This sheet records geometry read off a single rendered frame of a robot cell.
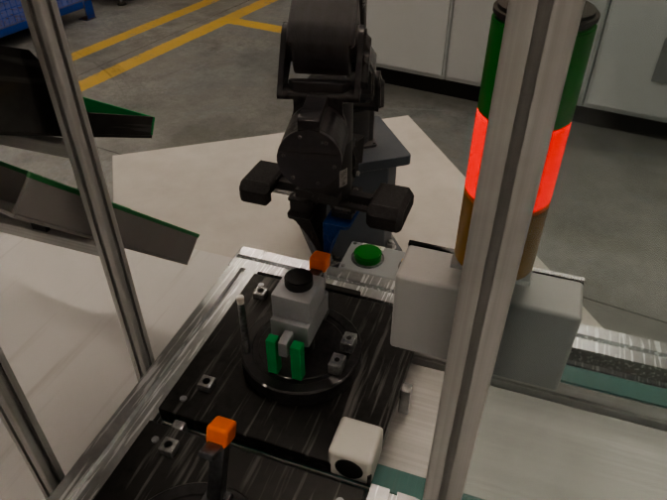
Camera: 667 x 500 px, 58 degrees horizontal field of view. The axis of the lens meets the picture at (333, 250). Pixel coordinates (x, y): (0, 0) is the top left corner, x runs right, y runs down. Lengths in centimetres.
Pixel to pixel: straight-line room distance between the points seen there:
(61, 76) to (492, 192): 39
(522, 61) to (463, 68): 343
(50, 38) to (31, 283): 59
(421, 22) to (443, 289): 336
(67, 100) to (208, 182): 70
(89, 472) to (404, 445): 33
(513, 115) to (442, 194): 91
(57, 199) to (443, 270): 40
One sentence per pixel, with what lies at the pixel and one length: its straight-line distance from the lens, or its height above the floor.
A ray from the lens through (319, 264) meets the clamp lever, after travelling 68.
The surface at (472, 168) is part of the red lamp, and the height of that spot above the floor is 133.
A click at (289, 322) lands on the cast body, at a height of 105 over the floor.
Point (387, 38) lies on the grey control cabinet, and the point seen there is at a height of 30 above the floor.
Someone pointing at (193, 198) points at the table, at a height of 86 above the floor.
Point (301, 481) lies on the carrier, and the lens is 62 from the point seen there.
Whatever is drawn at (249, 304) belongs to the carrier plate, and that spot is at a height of 97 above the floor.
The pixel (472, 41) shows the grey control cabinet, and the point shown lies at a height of 36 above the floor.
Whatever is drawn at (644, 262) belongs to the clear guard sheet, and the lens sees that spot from 35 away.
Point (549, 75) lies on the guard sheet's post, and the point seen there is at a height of 140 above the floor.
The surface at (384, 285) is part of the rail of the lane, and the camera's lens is 82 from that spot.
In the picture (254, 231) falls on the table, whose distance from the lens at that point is 109.
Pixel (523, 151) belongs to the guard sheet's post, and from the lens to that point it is 30.
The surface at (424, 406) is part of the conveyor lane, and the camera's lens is 74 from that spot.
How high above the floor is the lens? 150
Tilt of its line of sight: 38 degrees down
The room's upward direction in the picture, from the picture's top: straight up
